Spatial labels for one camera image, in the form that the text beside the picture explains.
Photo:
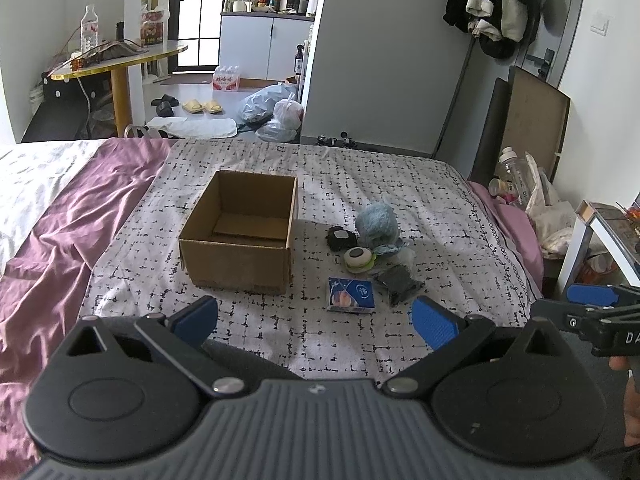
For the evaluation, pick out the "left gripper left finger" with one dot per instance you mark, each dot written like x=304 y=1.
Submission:
x=178 y=340

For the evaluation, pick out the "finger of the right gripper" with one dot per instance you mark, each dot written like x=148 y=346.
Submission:
x=603 y=295

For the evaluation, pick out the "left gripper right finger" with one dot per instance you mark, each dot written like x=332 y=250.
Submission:
x=453 y=341

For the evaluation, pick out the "blue printed packet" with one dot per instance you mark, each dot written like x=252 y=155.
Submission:
x=348 y=295

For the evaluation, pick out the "light blue fluffy plush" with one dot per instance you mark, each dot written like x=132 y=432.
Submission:
x=378 y=229

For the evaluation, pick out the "black fuzzy item white tag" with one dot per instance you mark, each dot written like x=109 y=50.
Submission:
x=340 y=240

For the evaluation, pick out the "person's right hand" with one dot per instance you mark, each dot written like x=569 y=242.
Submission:
x=631 y=404

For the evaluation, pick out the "brown cardboard box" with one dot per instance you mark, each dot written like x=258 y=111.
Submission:
x=239 y=235

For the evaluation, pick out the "mauve satin bed sheet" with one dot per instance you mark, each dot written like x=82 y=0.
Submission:
x=43 y=287

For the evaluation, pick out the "bedside plastic bottle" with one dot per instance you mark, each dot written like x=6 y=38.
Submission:
x=520 y=172

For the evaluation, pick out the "white black patterned blanket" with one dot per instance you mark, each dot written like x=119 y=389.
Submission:
x=460 y=255

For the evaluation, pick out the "white floor mat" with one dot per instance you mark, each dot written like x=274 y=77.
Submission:
x=194 y=128

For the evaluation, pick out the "white pillow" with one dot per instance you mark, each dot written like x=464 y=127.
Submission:
x=32 y=175

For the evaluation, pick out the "clear plastic bag on floor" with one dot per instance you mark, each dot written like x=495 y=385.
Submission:
x=274 y=131

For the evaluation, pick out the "left yellow slipper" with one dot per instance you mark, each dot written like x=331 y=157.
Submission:
x=192 y=107

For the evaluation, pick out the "black slippers pair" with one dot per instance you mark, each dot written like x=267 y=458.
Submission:
x=164 y=106

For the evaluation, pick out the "grey blue garbage bag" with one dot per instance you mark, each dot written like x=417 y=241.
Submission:
x=259 y=106

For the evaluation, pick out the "white red plastic bag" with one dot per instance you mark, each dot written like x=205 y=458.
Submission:
x=289 y=113

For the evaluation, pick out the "pack of water bottles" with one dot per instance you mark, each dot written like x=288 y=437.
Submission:
x=226 y=78

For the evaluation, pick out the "round yellow edged table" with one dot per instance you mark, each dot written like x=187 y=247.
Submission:
x=115 y=57

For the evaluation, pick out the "white kitchen cabinet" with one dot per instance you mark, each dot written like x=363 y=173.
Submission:
x=263 y=46

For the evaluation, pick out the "hanging black white clothes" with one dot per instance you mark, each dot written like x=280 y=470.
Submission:
x=499 y=26

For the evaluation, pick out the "red snack jar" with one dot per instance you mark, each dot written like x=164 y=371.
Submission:
x=152 y=25

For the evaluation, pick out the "clear plastic water bottle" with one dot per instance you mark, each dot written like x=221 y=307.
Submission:
x=89 y=29

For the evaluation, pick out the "black framed glass door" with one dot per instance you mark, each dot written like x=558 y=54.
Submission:
x=196 y=24

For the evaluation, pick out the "brown board against wall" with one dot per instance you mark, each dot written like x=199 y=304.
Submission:
x=536 y=119

